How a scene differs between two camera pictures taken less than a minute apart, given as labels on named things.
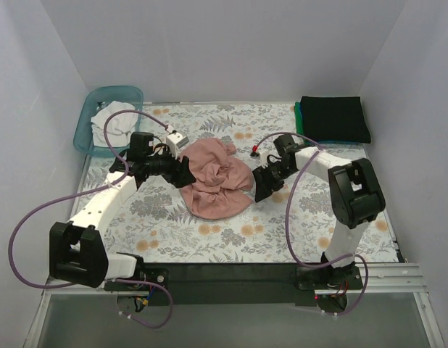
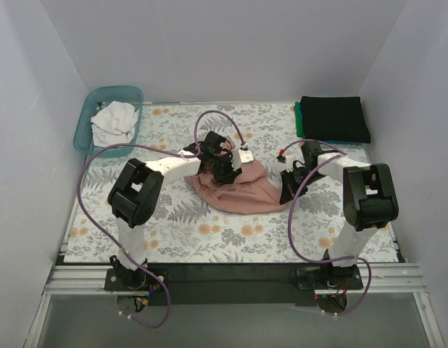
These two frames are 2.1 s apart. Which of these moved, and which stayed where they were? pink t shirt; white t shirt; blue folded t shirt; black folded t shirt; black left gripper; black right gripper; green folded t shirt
Moved: pink t shirt; black right gripper; black left gripper
Stayed: black folded t shirt; blue folded t shirt; green folded t shirt; white t shirt
